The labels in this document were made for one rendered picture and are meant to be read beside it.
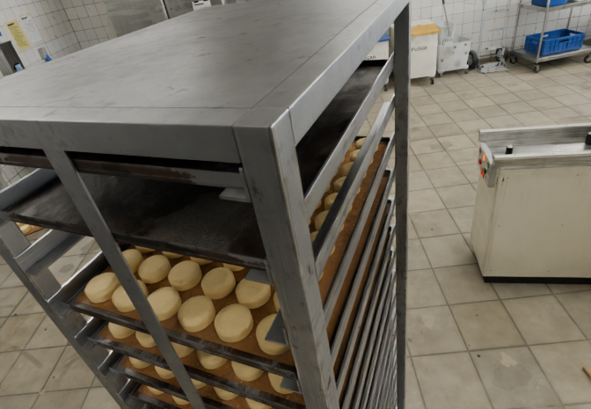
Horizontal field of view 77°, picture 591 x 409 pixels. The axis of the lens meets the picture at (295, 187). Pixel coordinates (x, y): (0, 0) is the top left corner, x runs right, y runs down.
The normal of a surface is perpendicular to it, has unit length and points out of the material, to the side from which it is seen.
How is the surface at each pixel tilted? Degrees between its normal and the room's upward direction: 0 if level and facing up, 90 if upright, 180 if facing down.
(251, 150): 90
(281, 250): 90
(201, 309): 0
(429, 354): 0
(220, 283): 0
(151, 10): 90
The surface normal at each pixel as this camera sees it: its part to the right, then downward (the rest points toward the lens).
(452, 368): -0.15, -0.83
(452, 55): 0.09, 0.61
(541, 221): -0.16, 0.56
